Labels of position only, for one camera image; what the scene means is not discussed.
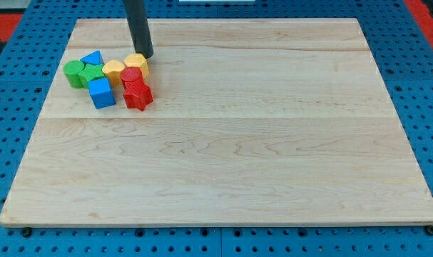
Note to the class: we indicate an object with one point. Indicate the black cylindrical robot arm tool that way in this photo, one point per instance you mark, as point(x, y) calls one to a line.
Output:
point(138, 24)

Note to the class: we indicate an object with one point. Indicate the blue triangle block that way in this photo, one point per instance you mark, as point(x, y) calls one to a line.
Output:
point(94, 58)

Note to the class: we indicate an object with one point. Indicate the light wooden board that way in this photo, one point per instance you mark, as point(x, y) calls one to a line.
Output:
point(254, 123)

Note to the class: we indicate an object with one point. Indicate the red star block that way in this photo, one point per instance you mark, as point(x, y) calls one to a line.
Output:
point(137, 94)

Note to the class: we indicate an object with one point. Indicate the red cylinder block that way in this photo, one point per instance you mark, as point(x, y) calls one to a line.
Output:
point(130, 74)

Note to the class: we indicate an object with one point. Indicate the yellow hexagon block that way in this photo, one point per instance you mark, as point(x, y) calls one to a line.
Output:
point(139, 61)

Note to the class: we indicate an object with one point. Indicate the yellow heart block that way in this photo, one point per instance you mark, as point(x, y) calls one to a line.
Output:
point(112, 71)

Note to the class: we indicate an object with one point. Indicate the blue cube block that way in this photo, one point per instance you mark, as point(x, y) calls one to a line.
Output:
point(101, 93)

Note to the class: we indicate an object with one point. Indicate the green star block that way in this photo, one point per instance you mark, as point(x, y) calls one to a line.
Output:
point(90, 73)

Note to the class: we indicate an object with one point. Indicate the green cylinder block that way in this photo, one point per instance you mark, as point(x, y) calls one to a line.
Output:
point(71, 70)

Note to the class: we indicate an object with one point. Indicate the blue perforated base panel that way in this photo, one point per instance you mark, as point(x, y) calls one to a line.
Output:
point(30, 60)

